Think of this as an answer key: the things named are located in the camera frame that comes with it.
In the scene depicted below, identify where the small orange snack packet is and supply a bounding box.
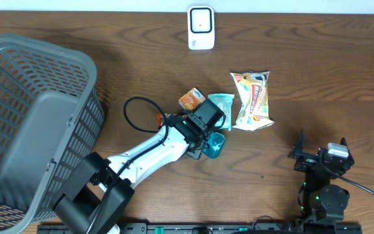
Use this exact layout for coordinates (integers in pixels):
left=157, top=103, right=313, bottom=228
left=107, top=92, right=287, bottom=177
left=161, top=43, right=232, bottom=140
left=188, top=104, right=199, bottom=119
left=179, top=88, right=206, bottom=111

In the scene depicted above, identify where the teal mouthwash bottle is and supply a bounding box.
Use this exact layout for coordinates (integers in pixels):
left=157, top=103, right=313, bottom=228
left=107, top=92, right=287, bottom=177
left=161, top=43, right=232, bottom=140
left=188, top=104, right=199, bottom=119
left=203, top=132, right=225, bottom=159

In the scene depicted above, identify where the red Top chocolate bar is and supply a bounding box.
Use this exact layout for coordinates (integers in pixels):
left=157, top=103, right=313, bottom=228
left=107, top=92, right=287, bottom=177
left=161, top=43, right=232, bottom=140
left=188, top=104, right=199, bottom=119
left=156, top=113, right=171, bottom=129

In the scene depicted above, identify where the light teal snack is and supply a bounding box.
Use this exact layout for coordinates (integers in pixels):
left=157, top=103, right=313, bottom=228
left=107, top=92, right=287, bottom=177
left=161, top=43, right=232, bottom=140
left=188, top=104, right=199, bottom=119
left=208, top=94, right=234, bottom=131

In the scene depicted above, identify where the cream snack bag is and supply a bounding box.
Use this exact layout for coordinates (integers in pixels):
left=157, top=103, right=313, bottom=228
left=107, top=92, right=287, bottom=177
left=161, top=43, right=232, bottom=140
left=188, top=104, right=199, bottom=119
left=230, top=71, right=275, bottom=131

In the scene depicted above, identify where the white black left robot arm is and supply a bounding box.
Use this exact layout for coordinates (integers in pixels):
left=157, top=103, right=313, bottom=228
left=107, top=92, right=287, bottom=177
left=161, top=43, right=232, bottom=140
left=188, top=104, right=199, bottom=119
left=49, top=99, right=226, bottom=233

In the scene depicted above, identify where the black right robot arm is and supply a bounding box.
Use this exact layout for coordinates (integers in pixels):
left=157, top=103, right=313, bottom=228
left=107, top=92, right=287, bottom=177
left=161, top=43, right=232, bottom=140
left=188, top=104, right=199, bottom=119
left=288, top=132, right=355, bottom=227

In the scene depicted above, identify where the white barcode scanner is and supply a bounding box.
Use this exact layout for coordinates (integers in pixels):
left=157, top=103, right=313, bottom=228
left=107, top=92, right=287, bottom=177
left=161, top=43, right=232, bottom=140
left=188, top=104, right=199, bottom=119
left=187, top=6, right=216, bottom=50

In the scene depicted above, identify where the grey plastic mesh basket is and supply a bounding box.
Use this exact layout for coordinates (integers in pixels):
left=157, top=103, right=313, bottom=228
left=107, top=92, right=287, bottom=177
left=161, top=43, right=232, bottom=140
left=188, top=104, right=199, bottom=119
left=0, top=34, right=105, bottom=233

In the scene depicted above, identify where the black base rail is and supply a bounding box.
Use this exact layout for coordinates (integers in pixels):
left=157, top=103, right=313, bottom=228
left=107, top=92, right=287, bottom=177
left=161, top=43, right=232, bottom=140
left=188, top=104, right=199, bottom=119
left=37, top=221, right=363, bottom=234

